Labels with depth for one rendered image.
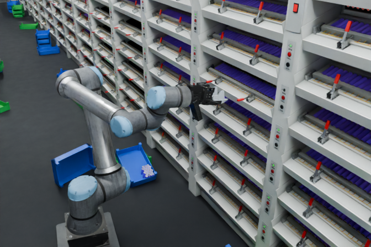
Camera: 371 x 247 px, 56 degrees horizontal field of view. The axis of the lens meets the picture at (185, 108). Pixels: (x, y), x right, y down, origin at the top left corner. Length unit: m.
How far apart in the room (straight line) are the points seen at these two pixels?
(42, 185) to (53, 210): 0.30
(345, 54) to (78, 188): 1.39
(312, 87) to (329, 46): 0.19
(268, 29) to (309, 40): 0.21
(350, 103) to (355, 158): 0.20
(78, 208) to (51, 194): 0.71
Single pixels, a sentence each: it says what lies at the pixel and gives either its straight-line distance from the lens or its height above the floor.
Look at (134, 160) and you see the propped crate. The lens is 2.71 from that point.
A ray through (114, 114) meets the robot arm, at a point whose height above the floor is 0.95.
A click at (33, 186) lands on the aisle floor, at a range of 2.77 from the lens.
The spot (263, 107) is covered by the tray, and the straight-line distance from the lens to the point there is 1.67.
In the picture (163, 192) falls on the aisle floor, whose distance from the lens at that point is 2.52.
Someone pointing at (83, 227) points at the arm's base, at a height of 0.21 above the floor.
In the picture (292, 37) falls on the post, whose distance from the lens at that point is 1.44.
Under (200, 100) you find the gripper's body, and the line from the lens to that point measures 1.52.
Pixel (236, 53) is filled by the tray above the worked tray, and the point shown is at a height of 1.09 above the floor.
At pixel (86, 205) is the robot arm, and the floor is 0.35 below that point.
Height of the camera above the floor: 1.60
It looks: 26 degrees down
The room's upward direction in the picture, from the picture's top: 1 degrees clockwise
